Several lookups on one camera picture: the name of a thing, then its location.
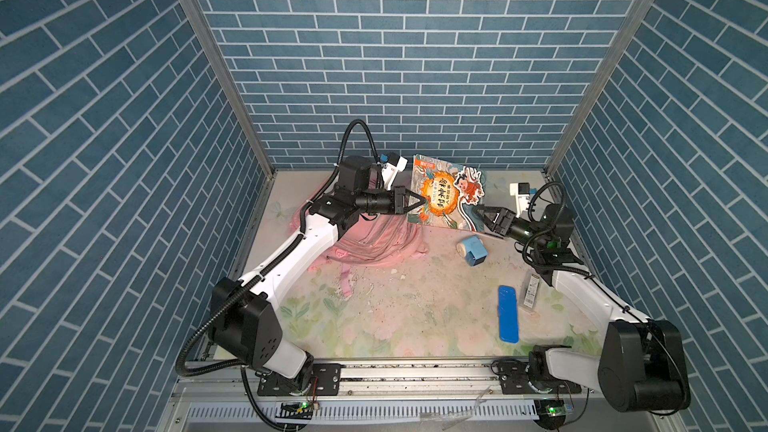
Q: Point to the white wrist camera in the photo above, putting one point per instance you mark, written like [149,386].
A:
[521,194]
[391,165]

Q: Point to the blue electric pencil sharpener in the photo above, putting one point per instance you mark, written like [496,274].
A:
[472,250]

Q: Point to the blue pencil case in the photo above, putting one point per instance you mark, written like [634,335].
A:
[508,315]

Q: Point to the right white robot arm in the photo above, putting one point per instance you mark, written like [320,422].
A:
[641,365]

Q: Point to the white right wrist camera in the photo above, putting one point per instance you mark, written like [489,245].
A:
[521,194]

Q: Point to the pink student backpack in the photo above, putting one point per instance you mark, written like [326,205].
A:
[374,241]

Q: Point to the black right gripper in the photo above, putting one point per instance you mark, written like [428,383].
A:
[487,221]

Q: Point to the colourful children's story book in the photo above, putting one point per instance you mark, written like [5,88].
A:
[451,191]

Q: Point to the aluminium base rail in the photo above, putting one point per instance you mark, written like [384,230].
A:
[389,395]

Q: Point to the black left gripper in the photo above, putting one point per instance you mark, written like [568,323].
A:
[391,200]

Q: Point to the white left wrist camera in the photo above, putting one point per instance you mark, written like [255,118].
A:
[391,165]

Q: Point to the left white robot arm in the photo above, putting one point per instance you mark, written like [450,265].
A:
[243,315]

